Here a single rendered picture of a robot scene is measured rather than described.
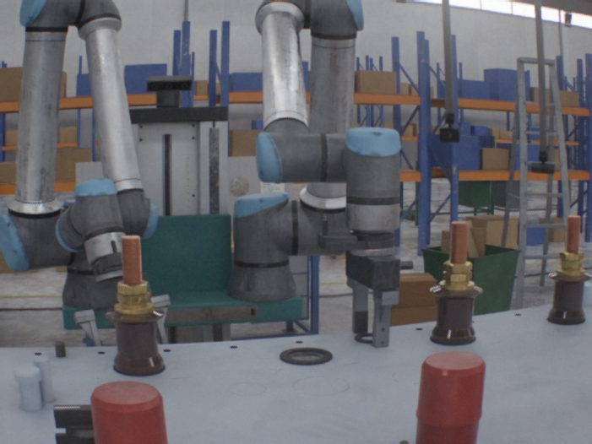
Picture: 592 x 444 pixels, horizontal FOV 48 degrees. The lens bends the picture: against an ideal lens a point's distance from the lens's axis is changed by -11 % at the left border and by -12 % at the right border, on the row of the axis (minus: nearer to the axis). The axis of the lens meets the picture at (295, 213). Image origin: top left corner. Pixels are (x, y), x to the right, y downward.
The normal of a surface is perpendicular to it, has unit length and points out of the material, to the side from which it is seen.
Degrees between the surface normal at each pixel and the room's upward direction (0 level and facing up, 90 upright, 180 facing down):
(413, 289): 90
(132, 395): 4
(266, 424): 0
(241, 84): 90
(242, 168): 90
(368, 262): 90
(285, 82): 38
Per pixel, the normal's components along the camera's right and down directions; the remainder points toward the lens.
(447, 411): -0.34, 0.10
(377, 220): 0.07, 0.12
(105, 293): 0.37, -0.29
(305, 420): 0.00, -0.99
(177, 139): 0.29, 0.11
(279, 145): 0.05, -0.35
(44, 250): 0.65, 0.26
